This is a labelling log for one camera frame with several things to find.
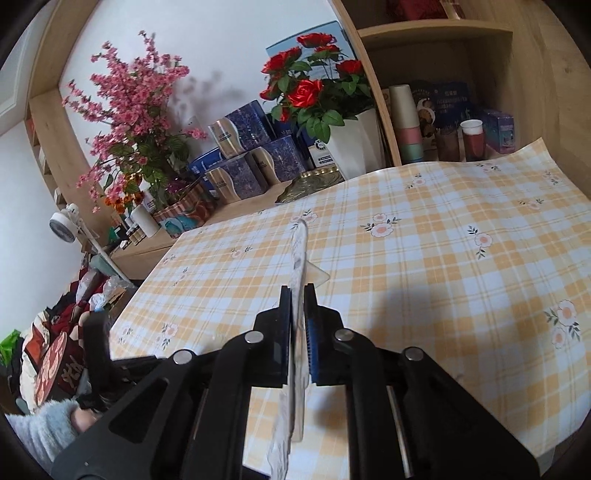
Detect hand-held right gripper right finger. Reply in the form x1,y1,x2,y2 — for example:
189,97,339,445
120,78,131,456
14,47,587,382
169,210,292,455
304,283,541,480

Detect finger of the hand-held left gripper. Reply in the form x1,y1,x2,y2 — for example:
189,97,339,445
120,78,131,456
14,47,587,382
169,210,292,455
111,357,160,384

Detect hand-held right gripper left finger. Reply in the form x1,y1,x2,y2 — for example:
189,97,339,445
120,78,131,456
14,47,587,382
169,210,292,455
51,285,296,480

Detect person's left forearm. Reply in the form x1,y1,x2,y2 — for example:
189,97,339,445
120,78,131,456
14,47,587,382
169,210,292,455
4,399,79,462

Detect person's left hand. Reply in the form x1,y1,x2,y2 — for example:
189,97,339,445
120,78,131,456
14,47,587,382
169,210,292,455
69,404,102,435

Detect red round printed box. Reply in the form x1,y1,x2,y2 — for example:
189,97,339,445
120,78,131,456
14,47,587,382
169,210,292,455
33,331,89,409

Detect pile of colourful clothes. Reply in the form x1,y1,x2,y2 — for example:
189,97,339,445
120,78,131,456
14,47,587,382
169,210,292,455
0,258,139,411

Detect row of small brown bottles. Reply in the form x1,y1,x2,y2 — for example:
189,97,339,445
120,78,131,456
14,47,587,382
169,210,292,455
122,222,146,246

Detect plaid floral tablecloth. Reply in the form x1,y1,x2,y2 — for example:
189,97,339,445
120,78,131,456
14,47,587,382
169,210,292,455
108,136,591,480

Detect white desk fan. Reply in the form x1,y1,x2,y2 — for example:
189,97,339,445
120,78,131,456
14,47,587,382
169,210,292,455
48,204,137,287

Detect orange flowers in white vase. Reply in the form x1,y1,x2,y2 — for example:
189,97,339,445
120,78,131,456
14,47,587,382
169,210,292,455
102,182,161,238

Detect copper teal printed box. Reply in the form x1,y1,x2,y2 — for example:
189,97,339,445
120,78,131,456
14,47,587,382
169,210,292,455
152,182,218,238

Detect gold embossed tray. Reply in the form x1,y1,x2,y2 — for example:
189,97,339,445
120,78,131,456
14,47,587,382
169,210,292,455
276,168,346,204

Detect gold blue gift box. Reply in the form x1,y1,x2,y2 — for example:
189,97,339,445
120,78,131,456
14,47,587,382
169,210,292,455
208,102,273,155
252,136,308,183
205,154,269,204

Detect blue box with white swoosh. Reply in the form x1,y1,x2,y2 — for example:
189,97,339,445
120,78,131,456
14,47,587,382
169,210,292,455
188,148,232,178

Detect red roses in white pot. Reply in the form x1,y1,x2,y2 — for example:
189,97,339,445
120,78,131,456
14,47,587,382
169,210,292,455
259,32,386,181

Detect stack of pastel paper cups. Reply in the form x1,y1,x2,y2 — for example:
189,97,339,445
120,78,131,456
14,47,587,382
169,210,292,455
388,84,424,164

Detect pink artificial flower plant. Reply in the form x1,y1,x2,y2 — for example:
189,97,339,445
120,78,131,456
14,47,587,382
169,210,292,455
62,30,208,213

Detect brown cup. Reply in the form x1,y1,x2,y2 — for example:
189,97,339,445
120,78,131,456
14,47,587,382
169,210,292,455
435,129,461,162

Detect red cup with white lid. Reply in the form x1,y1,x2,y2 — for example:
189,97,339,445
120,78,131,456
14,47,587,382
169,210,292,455
460,119,485,161

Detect navy printed box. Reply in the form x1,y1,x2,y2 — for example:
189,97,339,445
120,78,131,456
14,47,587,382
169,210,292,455
411,80,474,134

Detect small blue printed box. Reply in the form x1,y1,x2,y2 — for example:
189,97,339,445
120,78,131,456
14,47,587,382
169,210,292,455
480,109,516,154

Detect wooden shelf unit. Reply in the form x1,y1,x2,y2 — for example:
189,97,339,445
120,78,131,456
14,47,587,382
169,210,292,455
330,0,591,199

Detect wooden wall shelf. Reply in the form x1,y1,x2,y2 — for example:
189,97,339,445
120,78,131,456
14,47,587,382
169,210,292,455
25,0,116,232

